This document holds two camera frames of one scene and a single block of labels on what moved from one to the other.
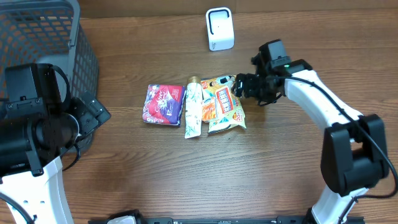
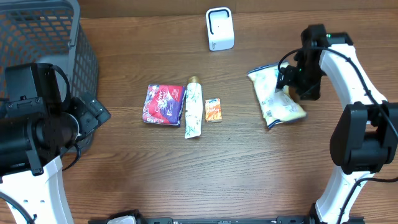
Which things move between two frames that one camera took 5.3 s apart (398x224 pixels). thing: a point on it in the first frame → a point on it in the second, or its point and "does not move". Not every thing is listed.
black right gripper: (246, 89) → (285, 77)
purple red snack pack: (163, 104) does not move
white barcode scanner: (220, 28) does not move
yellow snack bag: (229, 106) → (277, 105)
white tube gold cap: (194, 108) does not move
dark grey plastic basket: (50, 32) does not move
